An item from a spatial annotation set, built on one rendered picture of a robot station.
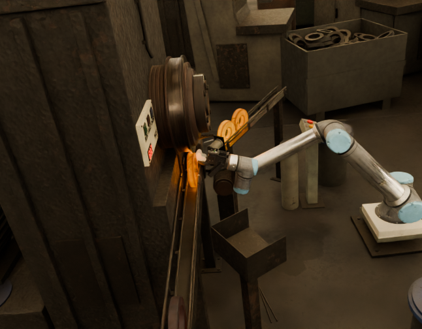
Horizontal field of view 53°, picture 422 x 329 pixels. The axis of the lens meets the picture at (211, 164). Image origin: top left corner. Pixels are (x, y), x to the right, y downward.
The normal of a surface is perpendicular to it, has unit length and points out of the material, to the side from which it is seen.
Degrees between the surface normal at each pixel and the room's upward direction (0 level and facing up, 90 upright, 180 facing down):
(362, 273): 0
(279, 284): 0
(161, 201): 0
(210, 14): 90
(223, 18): 90
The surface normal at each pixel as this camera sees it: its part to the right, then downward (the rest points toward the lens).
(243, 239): -0.07, -0.82
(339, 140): -0.16, 0.40
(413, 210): 0.00, 0.54
